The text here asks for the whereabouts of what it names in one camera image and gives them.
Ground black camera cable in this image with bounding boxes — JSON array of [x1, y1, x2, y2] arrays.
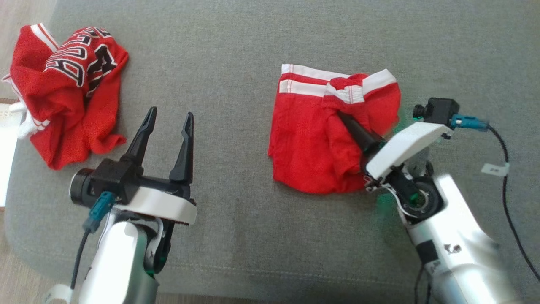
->
[[70, 228, 91, 290], [487, 125, 540, 281]]

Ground teal cable connector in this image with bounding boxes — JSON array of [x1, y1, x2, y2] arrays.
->
[[449, 114, 490, 131], [82, 191, 116, 233]]

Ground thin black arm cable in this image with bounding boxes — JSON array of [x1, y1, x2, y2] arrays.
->
[[413, 262, 432, 304]]

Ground red shorts with white stripes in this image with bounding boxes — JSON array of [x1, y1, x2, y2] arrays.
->
[[268, 63, 401, 195]]

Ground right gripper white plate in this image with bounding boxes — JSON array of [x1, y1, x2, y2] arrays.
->
[[337, 111, 454, 180]]

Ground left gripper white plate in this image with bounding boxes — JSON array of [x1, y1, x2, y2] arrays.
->
[[120, 106, 198, 225]]

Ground grey sofa seat cushion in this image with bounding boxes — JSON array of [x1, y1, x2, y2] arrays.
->
[[4, 0, 540, 304]]

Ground white cable label tag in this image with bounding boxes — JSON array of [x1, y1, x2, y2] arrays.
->
[[44, 284, 73, 304], [481, 163, 510, 176]]

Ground red jersey with white sleeves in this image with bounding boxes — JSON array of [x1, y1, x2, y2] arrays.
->
[[2, 23, 129, 170]]

